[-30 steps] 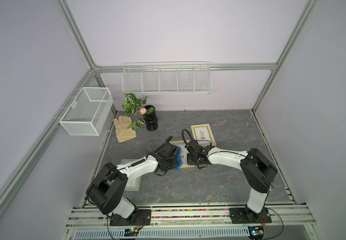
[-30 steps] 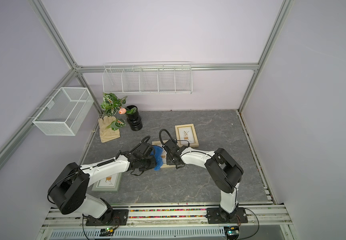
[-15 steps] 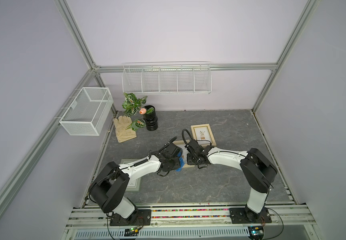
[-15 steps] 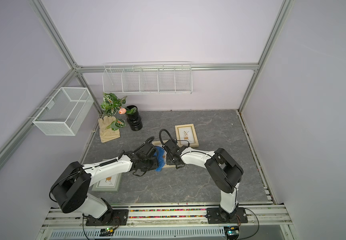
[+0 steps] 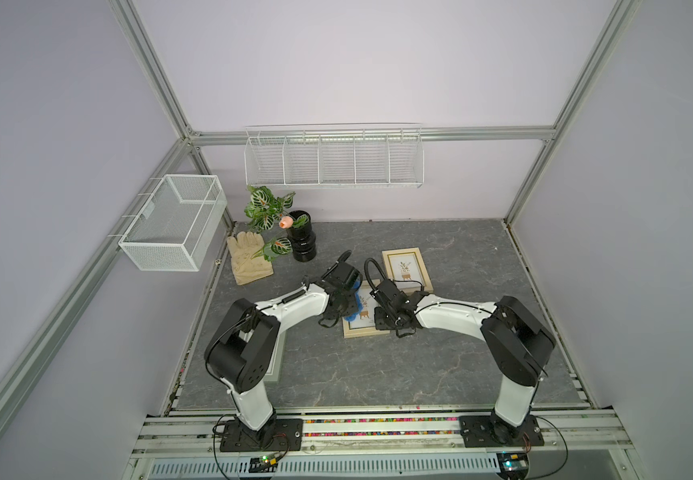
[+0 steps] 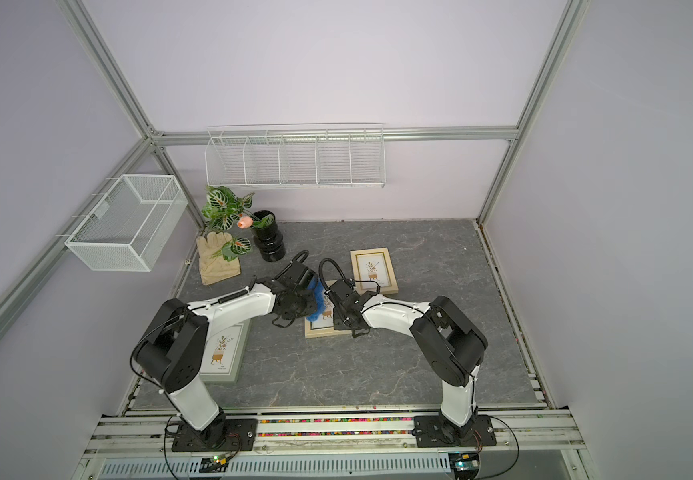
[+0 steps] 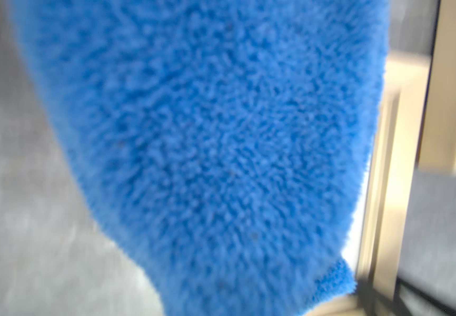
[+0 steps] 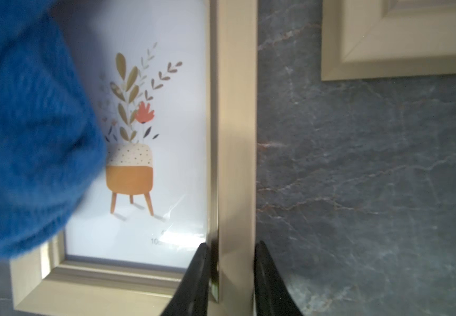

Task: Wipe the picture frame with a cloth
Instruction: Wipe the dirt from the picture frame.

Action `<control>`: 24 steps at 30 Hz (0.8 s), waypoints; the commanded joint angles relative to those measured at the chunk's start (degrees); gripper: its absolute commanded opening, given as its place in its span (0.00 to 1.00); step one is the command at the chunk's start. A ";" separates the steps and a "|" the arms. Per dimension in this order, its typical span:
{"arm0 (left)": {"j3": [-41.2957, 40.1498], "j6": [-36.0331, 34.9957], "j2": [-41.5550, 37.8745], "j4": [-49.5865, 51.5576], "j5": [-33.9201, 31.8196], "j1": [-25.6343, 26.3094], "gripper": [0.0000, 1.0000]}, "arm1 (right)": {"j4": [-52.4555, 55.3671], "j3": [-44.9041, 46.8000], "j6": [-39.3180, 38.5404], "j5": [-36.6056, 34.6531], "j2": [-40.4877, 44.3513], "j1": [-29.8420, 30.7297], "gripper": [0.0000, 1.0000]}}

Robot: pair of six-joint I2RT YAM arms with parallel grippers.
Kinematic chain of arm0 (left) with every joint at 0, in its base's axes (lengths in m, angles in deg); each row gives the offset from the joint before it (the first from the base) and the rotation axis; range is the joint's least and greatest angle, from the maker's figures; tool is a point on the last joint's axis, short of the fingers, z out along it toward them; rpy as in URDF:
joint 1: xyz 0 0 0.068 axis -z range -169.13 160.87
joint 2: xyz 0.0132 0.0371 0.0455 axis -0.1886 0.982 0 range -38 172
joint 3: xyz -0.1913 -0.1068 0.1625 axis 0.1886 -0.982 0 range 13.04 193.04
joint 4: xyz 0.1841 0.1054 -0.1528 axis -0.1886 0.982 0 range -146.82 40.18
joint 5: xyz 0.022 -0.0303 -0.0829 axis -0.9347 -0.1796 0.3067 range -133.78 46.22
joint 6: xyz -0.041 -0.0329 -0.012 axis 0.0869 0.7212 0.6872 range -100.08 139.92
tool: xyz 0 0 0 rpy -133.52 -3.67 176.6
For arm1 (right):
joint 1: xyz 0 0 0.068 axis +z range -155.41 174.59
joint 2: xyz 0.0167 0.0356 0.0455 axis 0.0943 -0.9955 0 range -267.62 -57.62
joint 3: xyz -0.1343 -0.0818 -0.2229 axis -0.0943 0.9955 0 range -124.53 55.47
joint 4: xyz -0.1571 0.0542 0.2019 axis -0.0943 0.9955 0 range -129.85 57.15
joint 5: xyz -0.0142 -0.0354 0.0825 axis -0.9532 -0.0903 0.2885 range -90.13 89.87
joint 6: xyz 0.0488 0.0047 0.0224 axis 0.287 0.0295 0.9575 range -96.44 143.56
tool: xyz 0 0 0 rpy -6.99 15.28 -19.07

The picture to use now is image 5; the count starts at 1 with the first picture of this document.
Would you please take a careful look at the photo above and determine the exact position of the blue microfiber cloth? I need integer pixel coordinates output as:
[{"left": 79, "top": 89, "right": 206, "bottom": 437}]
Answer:
[{"left": 353, "top": 289, "right": 366, "bottom": 320}]

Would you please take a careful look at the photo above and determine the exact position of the gold frame with deer print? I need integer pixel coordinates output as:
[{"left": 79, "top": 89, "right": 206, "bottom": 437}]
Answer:
[{"left": 342, "top": 282, "right": 389, "bottom": 339}]

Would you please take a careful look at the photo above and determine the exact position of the gold frame with plant print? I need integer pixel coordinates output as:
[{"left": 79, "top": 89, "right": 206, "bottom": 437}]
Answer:
[{"left": 382, "top": 247, "right": 434, "bottom": 293}]

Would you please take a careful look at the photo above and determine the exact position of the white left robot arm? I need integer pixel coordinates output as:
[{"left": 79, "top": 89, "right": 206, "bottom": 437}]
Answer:
[{"left": 204, "top": 251, "right": 363, "bottom": 433}]

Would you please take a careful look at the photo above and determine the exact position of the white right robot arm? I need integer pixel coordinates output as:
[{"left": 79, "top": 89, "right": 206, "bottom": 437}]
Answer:
[{"left": 370, "top": 279, "right": 557, "bottom": 435}]

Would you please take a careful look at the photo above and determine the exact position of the glossy black vase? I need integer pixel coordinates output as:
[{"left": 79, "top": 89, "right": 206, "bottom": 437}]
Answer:
[{"left": 286, "top": 210, "right": 316, "bottom": 262}]

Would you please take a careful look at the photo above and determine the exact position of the cream work glove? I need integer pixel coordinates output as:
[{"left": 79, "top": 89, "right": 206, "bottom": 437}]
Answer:
[{"left": 228, "top": 232, "right": 274, "bottom": 286}]

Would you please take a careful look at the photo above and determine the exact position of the green artificial plant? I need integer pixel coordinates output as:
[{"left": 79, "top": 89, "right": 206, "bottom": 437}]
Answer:
[{"left": 244, "top": 185, "right": 312, "bottom": 262}]

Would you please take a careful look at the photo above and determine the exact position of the green picture frame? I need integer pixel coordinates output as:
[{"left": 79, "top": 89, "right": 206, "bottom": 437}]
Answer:
[{"left": 264, "top": 332, "right": 286, "bottom": 382}]

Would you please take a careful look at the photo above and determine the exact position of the white wire wall shelf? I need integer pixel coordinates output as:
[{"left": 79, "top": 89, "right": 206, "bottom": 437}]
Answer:
[{"left": 244, "top": 123, "right": 426, "bottom": 189}]

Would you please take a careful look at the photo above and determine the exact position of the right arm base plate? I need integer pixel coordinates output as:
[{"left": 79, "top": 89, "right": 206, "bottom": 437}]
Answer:
[{"left": 459, "top": 414, "right": 545, "bottom": 448}]

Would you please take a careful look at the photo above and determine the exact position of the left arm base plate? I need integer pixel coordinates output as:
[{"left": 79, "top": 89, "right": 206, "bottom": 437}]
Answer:
[{"left": 216, "top": 416, "right": 304, "bottom": 452}]

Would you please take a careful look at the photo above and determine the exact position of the white wire basket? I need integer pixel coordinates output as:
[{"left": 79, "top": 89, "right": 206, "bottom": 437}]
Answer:
[{"left": 118, "top": 174, "right": 228, "bottom": 272}]

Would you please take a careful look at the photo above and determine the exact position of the aluminium rail base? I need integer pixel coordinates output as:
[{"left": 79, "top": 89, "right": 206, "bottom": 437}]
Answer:
[{"left": 123, "top": 405, "right": 648, "bottom": 479}]

